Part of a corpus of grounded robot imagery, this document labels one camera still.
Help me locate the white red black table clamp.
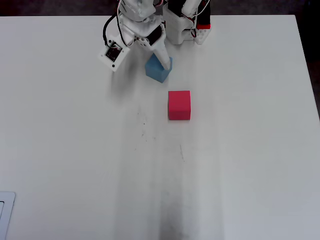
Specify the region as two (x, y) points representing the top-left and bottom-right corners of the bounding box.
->
(195, 0), (213, 46)

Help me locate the black camera cable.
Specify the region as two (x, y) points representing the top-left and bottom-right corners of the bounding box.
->
(102, 13), (120, 48)

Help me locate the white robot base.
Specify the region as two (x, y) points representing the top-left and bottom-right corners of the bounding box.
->
(162, 0), (197, 46)

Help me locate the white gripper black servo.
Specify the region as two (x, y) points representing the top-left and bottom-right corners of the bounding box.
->
(119, 17), (173, 71)

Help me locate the red foam cube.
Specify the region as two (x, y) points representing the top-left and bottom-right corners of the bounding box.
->
(167, 90), (192, 121)

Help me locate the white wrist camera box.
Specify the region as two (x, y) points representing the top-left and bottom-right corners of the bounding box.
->
(97, 37), (131, 73)

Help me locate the white servo cable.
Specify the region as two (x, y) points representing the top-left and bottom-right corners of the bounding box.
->
(189, 0), (211, 39)
(116, 0), (126, 45)

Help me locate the silver laptop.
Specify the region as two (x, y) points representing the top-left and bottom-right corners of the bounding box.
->
(0, 191), (16, 240)

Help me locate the blue foam cube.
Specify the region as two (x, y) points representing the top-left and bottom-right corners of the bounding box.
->
(144, 55), (174, 84)

